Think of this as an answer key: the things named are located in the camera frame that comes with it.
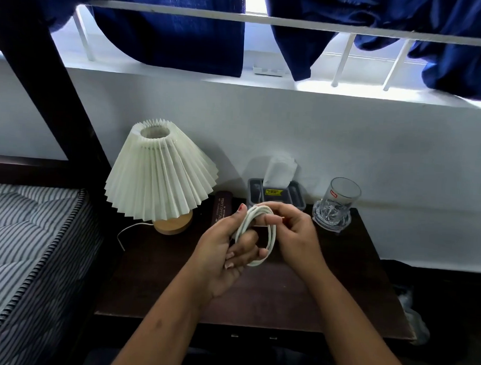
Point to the person's left hand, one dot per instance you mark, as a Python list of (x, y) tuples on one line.
[(215, 259)]

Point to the person's right hand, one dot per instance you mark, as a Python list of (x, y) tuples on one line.
[(297, 242)]

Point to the person's right fingers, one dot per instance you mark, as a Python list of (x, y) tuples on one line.
[(277, 210)]

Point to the person's left thumb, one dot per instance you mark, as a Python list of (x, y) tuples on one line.
[(237, 220)]

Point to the person's right forearm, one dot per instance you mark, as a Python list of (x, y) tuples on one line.
[(349, 332)]

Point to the person's left forearm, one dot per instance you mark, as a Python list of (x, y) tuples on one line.
[(166, 328)]

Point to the grey tissue box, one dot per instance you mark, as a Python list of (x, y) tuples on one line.
[(281, 196)]

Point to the dark maroon book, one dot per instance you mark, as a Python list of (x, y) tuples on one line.
[(222, 207)]

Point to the white tissue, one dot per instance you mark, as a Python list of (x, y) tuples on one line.
[(280, 170)]

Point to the clear glass tumbler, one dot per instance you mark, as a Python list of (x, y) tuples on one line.
[(339, 204)]

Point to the dark wooden nightstand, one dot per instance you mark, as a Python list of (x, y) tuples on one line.
[(267, 301)]

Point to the white pleated table lamp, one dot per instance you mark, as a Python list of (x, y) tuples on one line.
[(161, 173)]

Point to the clear plastic bag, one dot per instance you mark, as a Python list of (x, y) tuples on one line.
[(415, 319)]

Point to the dark blue curtain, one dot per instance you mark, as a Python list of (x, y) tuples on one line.
[(449, 54), (171, 34)]

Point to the striped mattress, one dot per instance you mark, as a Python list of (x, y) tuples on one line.
[(26, 258)]

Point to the dark wooden bed frame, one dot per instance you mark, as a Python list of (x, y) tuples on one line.
[(42, 80)]

